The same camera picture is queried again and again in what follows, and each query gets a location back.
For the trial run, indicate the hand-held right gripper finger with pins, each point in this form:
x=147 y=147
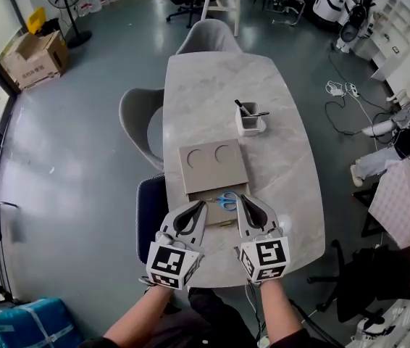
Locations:
x=242 y=223
x=273 y=221

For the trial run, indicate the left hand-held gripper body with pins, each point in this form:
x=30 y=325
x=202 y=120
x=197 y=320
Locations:
x=167 y=261

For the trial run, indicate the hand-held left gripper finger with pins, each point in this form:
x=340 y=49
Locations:
x=167 y=225
x=198 y=234

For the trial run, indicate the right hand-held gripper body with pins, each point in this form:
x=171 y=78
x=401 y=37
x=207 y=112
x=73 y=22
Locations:
x=266 y=256

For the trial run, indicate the grey drawer organiser box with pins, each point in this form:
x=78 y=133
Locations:
x=212 y=172

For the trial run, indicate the person's right forearm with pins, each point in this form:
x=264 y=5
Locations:
x=281 y=310

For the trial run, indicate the person's left forearm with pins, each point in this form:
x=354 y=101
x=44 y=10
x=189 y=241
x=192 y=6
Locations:
x=136 y=317

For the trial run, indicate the cardboard box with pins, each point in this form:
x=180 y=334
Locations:
x=34 y=60

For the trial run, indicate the dark padded dining chair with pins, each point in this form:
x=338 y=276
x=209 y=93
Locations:
x=150 y=212

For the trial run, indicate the white pen holder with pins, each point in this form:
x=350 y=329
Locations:
x=250 y=127

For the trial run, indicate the black pen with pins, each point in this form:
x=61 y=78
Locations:
x=260 y=114
x=242 y=107

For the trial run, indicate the grey shell chair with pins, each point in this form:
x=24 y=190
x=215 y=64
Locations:
x=208 y=36
x=134 y=122

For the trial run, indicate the large black office chair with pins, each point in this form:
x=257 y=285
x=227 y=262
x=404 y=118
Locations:
x=389 y=277

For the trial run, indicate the pink checked tablecloth table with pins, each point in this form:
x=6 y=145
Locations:
x=397 y=201

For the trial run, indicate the white floor power strip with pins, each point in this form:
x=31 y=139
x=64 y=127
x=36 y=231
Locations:
x=335 y=89

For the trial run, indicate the blue wrapped package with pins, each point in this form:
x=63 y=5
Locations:
x=27 y=325

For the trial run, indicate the white mobile robot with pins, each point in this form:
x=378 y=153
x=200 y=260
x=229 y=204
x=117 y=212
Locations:
x=326 y=2

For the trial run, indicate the white shelf unit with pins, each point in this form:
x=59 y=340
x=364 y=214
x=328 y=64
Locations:
x=400 y=31

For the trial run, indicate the pack of white water jugs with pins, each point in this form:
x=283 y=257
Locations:
x=92 y=0

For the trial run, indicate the yellow bin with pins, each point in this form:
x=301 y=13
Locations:
x=36 y=20

